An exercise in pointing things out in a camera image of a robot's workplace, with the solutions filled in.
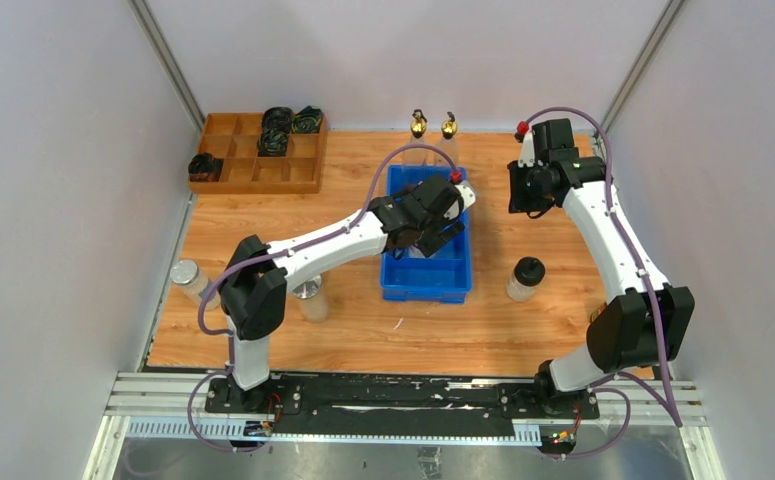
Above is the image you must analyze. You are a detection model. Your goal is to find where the tall oil bottle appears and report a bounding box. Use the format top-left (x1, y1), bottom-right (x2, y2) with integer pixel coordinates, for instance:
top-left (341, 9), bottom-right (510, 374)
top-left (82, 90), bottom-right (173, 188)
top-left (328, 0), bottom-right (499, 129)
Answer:
top-left (434, 111), bottom-right (460, 166)
top-left (402, 109), bottom-right (428, 167)

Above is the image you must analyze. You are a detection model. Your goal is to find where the blue plastic divided bin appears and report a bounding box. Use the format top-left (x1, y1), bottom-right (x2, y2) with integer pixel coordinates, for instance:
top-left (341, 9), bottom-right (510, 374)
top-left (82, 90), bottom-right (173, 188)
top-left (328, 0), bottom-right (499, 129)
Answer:
top-left (370, 166), bottom-right (472, 304)

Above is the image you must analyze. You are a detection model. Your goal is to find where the black cap shaker jar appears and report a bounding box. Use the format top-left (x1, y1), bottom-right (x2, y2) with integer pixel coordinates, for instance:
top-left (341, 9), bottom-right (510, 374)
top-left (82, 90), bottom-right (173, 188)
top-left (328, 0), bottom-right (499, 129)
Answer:
top-left (506, 256), bottom-right (546, 303)

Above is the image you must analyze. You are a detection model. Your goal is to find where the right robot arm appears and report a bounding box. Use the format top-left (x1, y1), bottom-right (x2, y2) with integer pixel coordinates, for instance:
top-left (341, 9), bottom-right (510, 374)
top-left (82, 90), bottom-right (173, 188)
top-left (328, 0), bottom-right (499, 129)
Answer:
top-left (508, 118), bottom-right (695, 418)

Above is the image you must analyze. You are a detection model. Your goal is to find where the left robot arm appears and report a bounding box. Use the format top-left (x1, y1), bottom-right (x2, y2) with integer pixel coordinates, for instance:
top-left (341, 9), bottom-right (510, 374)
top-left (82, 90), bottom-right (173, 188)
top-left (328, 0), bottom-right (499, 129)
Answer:
top-left (217, 175), bottom-right (478, 413)

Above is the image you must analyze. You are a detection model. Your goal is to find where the silver lid spice jar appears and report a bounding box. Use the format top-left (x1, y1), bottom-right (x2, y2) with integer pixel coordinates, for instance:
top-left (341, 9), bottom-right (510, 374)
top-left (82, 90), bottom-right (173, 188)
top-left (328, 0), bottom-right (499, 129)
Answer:
top-left (291, 275), bottom-right (330, 323)

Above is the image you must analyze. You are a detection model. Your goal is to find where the wooden compartment tray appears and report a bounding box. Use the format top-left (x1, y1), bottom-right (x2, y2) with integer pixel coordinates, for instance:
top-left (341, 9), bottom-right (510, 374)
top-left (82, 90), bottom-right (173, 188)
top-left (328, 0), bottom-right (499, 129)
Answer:
top-left (187, 113), bottom-right (328, 194)

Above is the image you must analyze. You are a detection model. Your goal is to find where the black roll left compartment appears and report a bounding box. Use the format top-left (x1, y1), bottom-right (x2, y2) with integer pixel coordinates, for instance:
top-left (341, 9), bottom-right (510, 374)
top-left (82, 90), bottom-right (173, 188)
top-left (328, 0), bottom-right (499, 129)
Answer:
top-left (188, 152), bottom-right (224, 183)

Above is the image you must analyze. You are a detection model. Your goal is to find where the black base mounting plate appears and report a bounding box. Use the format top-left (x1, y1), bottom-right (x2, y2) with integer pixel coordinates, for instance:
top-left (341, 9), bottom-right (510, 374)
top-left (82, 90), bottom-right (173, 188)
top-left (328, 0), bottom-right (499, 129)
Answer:
top-left (204, 372), bottom-right (599, 440)

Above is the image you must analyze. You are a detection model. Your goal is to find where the far left silver jar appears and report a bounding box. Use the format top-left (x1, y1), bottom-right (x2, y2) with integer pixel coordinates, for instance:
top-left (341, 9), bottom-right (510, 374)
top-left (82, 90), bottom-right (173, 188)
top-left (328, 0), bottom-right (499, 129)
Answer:
top-left (169, 259), bottom-right (221, 310)

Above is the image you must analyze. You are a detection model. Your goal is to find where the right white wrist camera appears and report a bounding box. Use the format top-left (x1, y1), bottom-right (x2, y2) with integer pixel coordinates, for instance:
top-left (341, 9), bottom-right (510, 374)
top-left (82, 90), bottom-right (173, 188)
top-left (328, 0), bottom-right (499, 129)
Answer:
top-left (518, 132), bottom-right (536, 168)

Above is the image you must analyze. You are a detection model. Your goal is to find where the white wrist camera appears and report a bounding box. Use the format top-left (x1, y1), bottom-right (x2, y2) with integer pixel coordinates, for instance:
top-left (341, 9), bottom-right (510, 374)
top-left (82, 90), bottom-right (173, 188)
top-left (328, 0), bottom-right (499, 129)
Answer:
top-left (448, 180), bottom-right (477, 219)
top-left (518, 132), bottom-right (536, 168)

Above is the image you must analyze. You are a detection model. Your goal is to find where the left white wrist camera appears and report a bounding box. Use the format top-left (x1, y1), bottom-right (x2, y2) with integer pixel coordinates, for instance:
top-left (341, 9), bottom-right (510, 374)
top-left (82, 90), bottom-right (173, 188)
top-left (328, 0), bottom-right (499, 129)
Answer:
top-left (448, 180), bottom-right (477, 219)

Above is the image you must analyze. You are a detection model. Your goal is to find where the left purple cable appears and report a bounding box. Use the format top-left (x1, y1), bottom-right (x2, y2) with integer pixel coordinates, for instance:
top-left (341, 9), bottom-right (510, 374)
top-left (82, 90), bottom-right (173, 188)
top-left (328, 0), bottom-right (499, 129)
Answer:
top-left (186, 144), bottom-right (464, 455)

